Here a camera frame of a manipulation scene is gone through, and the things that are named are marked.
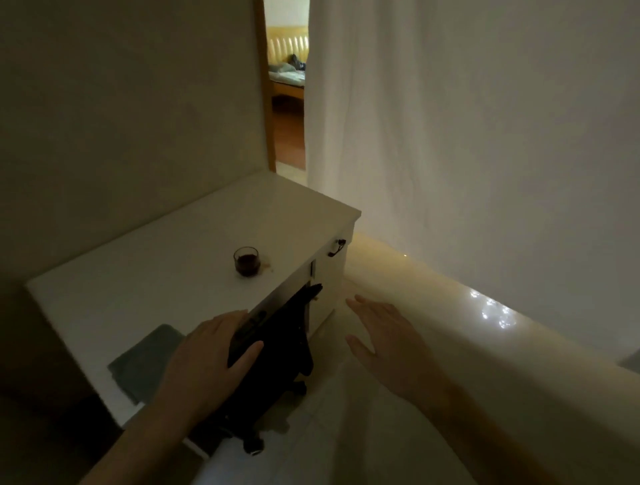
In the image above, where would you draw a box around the person's left hand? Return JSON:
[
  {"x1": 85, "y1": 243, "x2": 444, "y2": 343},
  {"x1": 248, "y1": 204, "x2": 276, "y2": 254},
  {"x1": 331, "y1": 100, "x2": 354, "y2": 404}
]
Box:
[{"x1": 155, "y1": 309, "x2": 265, "y2": 426}]

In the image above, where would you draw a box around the person's right hand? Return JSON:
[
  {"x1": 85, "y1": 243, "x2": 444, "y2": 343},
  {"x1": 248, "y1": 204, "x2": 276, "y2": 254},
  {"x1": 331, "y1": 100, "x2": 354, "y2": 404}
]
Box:
[{"x1": 345, "y1": 295, "x2": 449, "y2": 403}]

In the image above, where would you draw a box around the grey cloth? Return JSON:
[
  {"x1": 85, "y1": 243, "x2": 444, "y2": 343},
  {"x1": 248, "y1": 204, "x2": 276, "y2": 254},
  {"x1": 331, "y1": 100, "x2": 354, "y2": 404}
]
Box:
[{"x1": 107, "y1": 323, "x2": 187, "y2": 407}]

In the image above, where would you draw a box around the small drinking glass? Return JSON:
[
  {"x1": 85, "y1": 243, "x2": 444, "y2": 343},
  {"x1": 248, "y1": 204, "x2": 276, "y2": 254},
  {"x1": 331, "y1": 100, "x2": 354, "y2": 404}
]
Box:
[{"x1": 233, "y1": 245, "x2": 262, "y2": 278}]

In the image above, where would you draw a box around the person's right forearm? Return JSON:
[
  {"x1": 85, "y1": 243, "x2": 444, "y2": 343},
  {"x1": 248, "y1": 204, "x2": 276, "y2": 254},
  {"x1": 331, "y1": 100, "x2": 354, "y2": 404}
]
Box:
[{"x1": 413, "y1": 373, "x2": 559, "y2": 485}]

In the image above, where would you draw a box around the person's left forearm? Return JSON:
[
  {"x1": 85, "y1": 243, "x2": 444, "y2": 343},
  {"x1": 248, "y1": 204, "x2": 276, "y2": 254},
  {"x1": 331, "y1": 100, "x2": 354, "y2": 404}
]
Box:
[{"x1": 79, "y1": 399, "x2": 195, "y2": 485}]

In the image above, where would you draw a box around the black mesh chair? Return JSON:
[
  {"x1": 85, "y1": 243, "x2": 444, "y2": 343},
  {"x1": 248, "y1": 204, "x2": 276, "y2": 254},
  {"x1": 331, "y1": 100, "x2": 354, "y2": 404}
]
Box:
[{"x1": 187, "y1": 282, "x2": 325, "y2": 457}]

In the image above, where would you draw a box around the white table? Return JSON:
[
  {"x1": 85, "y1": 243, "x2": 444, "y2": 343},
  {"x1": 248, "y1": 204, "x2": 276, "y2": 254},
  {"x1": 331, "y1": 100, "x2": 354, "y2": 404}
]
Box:
[{"x1": 25, "y1": 171, "x2": 363, "y2": 458}]

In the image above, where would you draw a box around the white curtain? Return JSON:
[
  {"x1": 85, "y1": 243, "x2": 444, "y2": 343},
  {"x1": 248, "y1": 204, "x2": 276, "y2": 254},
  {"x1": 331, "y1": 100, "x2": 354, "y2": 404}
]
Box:
[{"x1": 305, "y1": 0, "x2": 640, "y2": 362}]

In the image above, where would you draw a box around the wooden bed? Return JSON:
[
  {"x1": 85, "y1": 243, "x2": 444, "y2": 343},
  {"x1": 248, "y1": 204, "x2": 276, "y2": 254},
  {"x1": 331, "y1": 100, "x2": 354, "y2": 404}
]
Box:
[{"x1": 265, "y1": 24, "x2": 310, "y2": 101}]

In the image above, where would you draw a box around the wooden door frame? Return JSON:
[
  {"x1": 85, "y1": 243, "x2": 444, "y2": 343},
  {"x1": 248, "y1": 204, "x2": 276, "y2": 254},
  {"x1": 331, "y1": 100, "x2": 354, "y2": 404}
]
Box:
[{"x1": 251, "y1": 0, "x2": 278, "y2": 174}]

